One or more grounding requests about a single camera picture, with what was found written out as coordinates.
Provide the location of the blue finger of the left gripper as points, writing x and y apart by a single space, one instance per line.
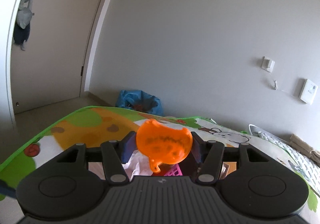
7 190

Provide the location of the pink toy strainer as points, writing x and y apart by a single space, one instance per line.
170 170

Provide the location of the white wall thermostat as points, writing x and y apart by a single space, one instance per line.
308 92

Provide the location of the colourful play mat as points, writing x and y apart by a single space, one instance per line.
93 125

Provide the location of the clothes hanging on door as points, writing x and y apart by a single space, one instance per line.
22 25

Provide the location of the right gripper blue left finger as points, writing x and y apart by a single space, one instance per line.
115 154

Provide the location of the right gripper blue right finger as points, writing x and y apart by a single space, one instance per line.
209 155

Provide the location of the folded brown towel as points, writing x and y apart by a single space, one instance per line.
305 149

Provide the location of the blue bag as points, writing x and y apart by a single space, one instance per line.
141 101

